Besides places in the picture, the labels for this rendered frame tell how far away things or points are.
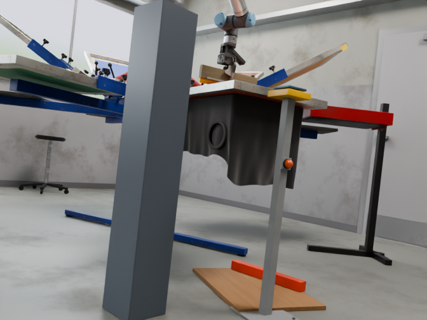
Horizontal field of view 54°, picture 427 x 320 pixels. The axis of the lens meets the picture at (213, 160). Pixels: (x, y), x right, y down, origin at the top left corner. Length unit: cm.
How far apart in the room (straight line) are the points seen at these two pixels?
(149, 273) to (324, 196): 350
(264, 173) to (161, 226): 67
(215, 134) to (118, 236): 72
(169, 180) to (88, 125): 455
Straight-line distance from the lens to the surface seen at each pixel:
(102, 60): 447
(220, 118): 202
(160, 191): 160
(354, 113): 320
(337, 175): 484
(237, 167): 197
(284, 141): 176
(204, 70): 233
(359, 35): 505
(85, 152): 611
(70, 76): 220
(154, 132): 156
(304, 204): 504
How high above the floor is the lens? 65
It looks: level
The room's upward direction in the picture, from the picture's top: 6 degrees clockwise
